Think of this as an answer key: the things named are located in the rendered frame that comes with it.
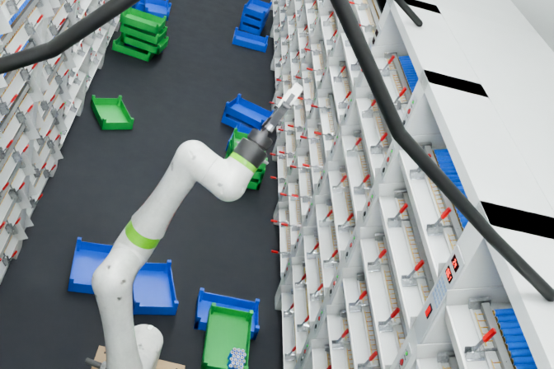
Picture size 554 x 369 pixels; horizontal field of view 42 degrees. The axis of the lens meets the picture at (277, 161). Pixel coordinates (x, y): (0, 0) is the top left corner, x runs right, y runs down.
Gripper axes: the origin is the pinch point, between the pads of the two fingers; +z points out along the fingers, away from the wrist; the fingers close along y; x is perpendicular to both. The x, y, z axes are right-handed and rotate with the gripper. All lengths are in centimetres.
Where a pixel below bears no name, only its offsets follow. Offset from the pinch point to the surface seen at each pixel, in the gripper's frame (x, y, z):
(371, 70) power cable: -3, 107, -11
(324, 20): 1, -193, 83
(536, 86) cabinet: -65, -10, 52
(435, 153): -46.9, 1.6, 10.1
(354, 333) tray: -63, -17, -50
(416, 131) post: -38.8, -2.2, 13.2
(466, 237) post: -50, 54, -15
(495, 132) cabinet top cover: -51, 26, 19
